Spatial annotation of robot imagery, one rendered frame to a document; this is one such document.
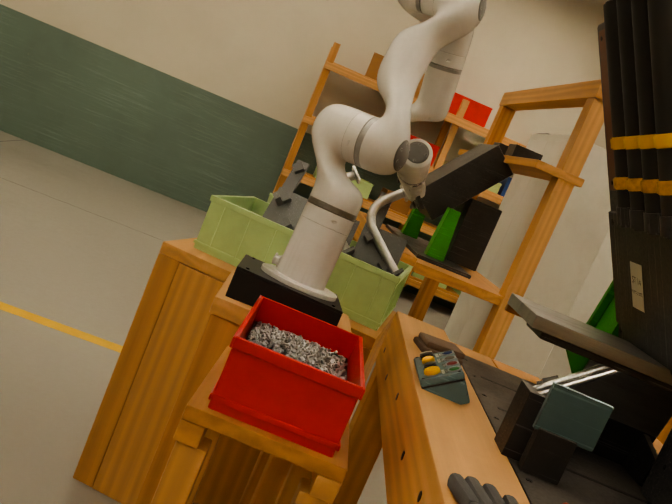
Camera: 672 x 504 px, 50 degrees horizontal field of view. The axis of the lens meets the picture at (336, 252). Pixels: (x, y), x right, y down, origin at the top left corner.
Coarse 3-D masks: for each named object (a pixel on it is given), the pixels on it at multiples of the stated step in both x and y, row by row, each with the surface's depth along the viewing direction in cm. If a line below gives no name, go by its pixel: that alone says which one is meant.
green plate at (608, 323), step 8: (608, 288) 123; (608, 296) 123; (600, 304) 124; (608, 304) 123; (600, 312) 124; (608, 312) 122; (592, 320) 125; (600, 320) 124; (608, 320) 121; (600, 328) 123; (608, 328) 120; (616, 328) 117
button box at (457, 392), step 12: (420, 360) 139; (444, 360) 136; (456, 360) 134; (420, 372) 132; (444, 372) 129; (456, 372) 128; (420, 384) 128; (432, 384) 128; (444, 384) 128; (456, 384) 127; (444, 396) 128; (456, 396) 128; (468, 396) 128
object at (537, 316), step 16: (512, 304) 110; (528, 304) 106; (528, 320) 100; (544, 320) 98; (560, 320) 103; (576, 320) 112; (544, 336) 99; (560, 336) 98; (576, 336) 98; (592, 336) 99; (608, 336) 108; (576, 352) 99; (592, 352) 98; (608, 352) 98; (624, 352) 98; (640, 352) 105; (624, 368) 99; (640, 368) 98; (656, 368) 98; (656, 384) 99
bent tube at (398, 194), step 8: (400, 184) 233; (392, 192) 233; (400, 192) 232; (376, 200) 232; (384, 200) 232; (392, 200) 233; (376, 208) 232; (368, 216) 231; (368, 224) 231; (376, 232) 230; (376, 240) 230; (384, 248) 229; (384, 256) 229; (392, 264) 228; (392, 272) 228
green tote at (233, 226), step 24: (216, 216) 216; (240, 216) 214; (216, 240) 216; (240, 240) 214; (264, 240) 214; (288, 240) 212; (336, 264) 210; (360, 264) 208; (408, 264) 247; (336, 288) 210; (360, 288) 209; (384, 288) 208; (360, 312) 209; (384, 312) 208
